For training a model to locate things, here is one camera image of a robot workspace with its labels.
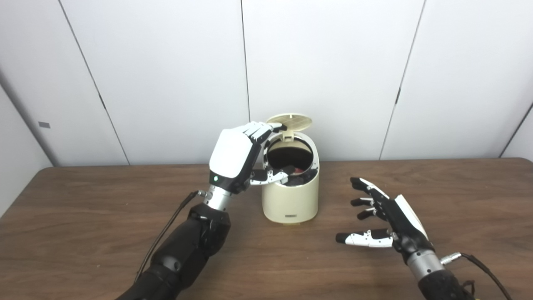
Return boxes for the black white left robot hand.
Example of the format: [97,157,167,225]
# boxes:
[208,122,294,195]

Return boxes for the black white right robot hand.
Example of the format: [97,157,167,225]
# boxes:
[336,177,436,265]

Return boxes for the cream-colored bin body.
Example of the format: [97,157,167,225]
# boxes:
[261,130,320,225]

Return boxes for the round cream bin lid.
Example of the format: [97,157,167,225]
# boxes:
[266,113,313,140]

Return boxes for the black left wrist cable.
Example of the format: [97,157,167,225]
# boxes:
[134,190,207,284]

